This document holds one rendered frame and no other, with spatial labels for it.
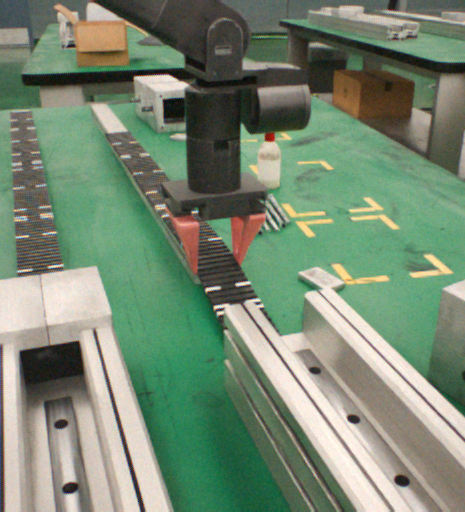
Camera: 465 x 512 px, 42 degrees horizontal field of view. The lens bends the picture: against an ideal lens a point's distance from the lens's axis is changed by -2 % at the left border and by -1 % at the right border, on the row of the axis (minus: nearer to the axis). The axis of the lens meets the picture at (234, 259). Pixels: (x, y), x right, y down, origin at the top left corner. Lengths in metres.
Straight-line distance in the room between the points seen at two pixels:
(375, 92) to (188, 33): 3.67
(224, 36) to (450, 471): 0.41
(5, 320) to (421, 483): 0.32
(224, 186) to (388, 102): 3.67
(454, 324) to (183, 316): 0.28
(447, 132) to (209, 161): 2.38
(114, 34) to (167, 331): 1.97
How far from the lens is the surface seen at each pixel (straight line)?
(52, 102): 2.52
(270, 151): 1.01
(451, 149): 2.98
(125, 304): 0.68
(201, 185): 0.63
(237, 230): 0.70
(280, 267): 0.76
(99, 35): 2.51
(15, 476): 0.37
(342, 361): 0.48
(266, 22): 11.77
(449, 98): 2.91
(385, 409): 0.44
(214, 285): 0.66
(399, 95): 4.30
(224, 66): 0.59
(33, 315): 0.49
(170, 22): 0.58
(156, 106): 1.40
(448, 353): 0.55
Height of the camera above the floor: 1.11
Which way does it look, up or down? 26 degrees down
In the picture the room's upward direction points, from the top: straight up
